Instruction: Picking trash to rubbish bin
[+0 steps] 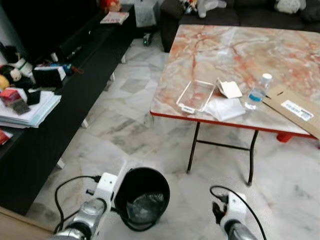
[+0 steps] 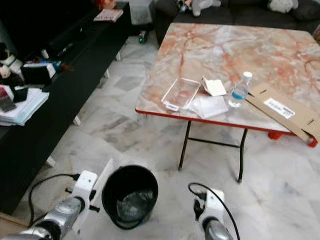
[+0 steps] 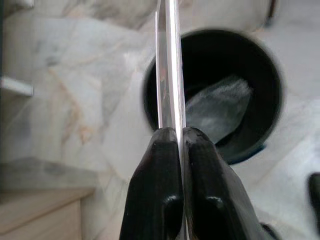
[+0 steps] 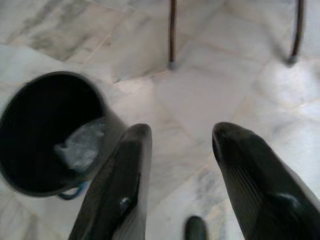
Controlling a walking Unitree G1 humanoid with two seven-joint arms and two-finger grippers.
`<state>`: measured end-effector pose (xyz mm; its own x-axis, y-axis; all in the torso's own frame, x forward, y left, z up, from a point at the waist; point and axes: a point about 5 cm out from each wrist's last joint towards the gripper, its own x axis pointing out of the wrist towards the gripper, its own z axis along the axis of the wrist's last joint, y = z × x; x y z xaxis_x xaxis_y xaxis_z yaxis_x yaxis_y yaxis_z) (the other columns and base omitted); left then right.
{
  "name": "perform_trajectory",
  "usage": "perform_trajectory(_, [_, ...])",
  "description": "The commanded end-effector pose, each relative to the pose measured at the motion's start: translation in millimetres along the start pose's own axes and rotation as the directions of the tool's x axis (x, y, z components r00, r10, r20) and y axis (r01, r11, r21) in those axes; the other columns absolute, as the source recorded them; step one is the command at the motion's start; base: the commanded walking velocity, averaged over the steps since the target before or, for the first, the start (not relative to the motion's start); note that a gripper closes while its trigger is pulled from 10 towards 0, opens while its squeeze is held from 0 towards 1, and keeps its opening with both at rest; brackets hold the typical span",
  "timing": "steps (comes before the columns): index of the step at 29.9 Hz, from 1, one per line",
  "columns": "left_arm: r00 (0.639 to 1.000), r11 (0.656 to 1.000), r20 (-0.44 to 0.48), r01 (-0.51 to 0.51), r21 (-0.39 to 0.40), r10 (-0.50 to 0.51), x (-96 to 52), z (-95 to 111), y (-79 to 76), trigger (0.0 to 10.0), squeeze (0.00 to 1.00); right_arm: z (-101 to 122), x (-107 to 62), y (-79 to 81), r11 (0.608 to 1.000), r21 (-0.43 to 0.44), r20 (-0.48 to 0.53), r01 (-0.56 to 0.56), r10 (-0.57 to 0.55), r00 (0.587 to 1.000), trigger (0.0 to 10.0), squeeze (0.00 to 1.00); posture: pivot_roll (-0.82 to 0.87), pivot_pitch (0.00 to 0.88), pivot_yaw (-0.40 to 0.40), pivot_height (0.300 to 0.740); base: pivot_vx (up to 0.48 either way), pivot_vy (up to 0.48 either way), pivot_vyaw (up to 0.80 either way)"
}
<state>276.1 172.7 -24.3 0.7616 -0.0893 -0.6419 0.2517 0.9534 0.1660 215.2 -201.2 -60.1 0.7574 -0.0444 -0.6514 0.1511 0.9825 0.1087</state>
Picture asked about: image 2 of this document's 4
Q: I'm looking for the black rubbish bin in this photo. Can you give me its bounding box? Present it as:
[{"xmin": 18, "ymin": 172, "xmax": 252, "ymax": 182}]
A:
[{"xmin": 101, "ymin": 165, "xmax": 160, "ymax": 231}]

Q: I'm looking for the brown wooden board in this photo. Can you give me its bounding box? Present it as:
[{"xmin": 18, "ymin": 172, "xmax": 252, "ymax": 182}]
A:
[{"xmin": 0, "ymin": 214, "xmax": 31, "ymax": 240}]

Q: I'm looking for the black low cabinet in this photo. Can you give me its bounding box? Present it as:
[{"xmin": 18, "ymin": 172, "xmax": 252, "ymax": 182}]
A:
[{"xmin": 0, "ymin": 4, "xmax": 134, "ymax": 216}]

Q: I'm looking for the red plastic stool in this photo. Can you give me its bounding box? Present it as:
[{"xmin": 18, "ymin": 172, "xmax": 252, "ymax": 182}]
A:
[{"xmin": 267, "ymin": 130, "xmax": 319, "ymax": 148}]

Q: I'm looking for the stack of white papers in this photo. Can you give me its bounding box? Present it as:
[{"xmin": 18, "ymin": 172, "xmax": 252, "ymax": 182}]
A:
[{"xmin": 0, "ymin": 86, "xmax": 50, "ymax": 126}]

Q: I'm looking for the clear plastic water bottle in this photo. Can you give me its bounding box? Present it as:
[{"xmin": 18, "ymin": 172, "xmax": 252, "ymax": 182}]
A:
[{"xmin": 228, "ymin": 71, "xmax": 254, "ymax": 109}]

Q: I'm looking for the small beige card box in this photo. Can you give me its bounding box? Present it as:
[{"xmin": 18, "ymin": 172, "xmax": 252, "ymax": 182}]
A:
[{"xmin": 201, "ymin": 76, "xmax": 229, "ymax": 98}]

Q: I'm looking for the flat brown cardboard sheet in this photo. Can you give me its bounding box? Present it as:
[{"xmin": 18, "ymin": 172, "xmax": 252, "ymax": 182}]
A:
[{"xmin": 246, "ymin": 82, "xmax": 320, "ymax": 144}]

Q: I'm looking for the black box with white label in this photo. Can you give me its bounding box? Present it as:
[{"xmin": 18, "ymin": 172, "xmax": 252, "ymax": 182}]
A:
[{"xmin": 21, "ymin": 62, "xmax": 56, "ymax": 86}]

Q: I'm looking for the red pink pouch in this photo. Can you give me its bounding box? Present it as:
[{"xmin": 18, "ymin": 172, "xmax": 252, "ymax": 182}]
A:
[{"xmin": 0, "ymin": 86, "xmax": 16, "ymax": 103}]

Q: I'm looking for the marble pattern folding table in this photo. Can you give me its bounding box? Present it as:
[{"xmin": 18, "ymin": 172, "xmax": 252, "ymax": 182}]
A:
[{"xmin": 134, "ymin": 22, "xmax": 320, "ymax": 184}]

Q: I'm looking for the black white panda plush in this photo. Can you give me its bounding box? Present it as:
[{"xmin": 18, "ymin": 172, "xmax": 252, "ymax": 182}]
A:
[{"xmin": 0, "ymin": 59, "xmax": 15, "ymax": 82}]

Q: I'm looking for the pink white magazine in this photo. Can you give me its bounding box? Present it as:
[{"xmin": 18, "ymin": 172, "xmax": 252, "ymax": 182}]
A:
[{"xmin": 93, "ymin": 9, "xmax": 125, "ymax": 23}]

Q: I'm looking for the long dark grey sofa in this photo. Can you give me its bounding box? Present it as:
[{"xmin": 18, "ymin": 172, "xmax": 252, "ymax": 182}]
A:
[{"xmin": 154, "ymin": 0, "xmax": 320, "ymax": 49}]

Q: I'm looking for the white basket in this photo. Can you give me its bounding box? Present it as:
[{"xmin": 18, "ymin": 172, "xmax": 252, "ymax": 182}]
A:
[{"xmin": 129, "ymin": 0, "xmax": 155, "ymax": 26}]

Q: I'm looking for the red dressed figurine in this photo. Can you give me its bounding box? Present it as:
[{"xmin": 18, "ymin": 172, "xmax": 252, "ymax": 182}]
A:
[{"xmin": 96, "ymin": 0, "xmax": 117, "ymax": 11}]

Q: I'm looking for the grey shark plush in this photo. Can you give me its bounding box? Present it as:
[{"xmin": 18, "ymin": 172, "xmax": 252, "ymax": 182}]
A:
[{"xmin": 190, "ymin": 0, "xmax": 222, "ymax": 17}]

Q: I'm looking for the black haired doll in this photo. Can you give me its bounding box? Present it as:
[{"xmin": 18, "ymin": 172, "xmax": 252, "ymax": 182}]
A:
[{"xmin": 175, "ymin": 0, "xmax": 192, "ymax": 12}]

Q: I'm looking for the grey round totoro plush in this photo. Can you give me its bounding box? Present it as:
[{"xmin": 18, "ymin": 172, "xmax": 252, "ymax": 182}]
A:
[{"xmin": 267, "ymin": 0, "xmax": 300, "ymax": 14}]

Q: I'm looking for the dark grey cushion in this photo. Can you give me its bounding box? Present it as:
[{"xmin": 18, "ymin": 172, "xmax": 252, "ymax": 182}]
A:
[{"xmin": 292, "ymin": 2, "xmax": 320, "ymax": 22}]

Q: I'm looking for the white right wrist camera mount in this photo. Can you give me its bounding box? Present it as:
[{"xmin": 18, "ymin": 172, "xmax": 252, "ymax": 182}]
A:
[{"xmin": 200, "ymin": 189, "xmax": 226, "ymax": 226}]

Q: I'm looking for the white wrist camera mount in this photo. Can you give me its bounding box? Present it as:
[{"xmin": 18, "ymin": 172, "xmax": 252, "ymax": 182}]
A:
[
  {"xmin": 71, "ymin": 170, "xmax": 99, "ymax": 211},
  {"xmin": 200, "ymin": 189, "xmax": 226, "ymax": 226}
]

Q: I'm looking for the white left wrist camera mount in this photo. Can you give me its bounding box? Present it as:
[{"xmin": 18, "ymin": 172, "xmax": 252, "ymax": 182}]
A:
[{"xmin": 71, "ymin": 170, "xmax": 99, "ymax": 211}]

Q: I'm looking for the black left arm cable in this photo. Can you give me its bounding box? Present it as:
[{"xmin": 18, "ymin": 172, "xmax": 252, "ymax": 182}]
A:
[{"xmin": 28, "ymin": 173, "xmax": 81, "ymax": 229}]

